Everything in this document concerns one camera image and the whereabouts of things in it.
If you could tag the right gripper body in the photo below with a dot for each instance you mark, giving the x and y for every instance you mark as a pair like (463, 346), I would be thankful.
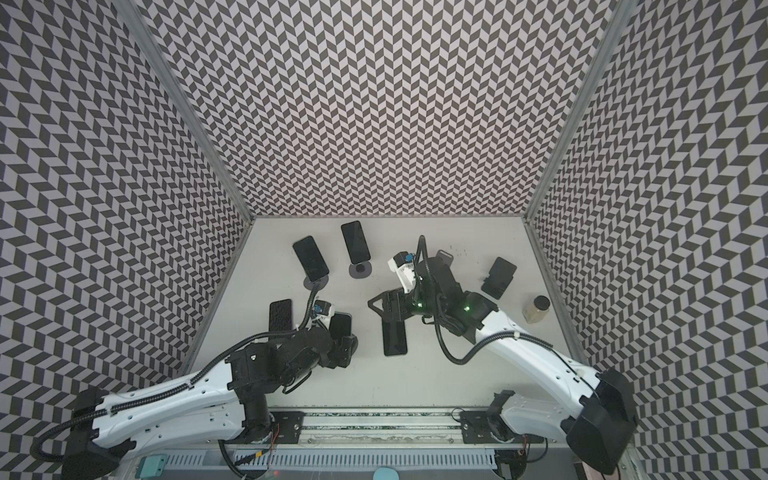
(405, 305)

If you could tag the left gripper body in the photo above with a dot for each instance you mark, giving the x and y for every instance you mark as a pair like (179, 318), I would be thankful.
(333, 361)

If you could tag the black phone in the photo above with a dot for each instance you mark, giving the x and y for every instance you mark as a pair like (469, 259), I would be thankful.
(340, 326)
(394, 338)
(355, 242)
(310, 258)

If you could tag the purple edged phone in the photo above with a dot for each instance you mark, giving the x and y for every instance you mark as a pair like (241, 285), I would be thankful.
(280, 318)

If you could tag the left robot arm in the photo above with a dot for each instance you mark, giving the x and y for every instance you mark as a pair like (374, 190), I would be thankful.
(225, 401)

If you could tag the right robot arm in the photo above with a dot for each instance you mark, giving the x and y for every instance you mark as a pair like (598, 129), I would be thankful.
(594, 412)

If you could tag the back middle round stand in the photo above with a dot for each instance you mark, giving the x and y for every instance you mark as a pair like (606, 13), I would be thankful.
(360, 270)

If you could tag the round stand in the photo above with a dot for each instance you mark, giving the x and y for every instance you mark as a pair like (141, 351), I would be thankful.
(445, 256)
(319, 284)
(360, 270)

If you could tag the back right round stand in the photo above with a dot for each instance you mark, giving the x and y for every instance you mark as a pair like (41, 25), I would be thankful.
(445, 256)

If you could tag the back left round stand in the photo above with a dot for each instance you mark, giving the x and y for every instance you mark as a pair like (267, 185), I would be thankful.
(319, 284)

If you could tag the teal round button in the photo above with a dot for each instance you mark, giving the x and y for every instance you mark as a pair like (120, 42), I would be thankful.
(385, 473)

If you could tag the small jar black lid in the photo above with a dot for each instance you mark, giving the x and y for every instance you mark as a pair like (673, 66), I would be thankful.
(537, 309)

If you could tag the teal box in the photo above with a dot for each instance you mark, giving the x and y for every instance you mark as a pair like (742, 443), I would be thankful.
(151, 467)

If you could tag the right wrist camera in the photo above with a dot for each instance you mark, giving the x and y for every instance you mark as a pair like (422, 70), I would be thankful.
(402, 265)

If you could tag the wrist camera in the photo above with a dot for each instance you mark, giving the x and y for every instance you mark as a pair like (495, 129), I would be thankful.
(402, 265)
(323, 309)

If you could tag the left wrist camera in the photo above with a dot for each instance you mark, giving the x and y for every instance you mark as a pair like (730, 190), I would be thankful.
(323, 309)

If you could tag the aluminium front rail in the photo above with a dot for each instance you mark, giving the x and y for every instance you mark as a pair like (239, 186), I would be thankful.
(341, 427)

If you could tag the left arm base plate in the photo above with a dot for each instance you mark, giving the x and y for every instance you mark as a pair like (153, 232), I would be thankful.
(285, 427)

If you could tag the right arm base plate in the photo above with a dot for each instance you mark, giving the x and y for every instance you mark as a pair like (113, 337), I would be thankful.
(475, 429)

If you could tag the white slotted cable duct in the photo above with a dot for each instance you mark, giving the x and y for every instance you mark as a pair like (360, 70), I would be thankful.
(339, 460)

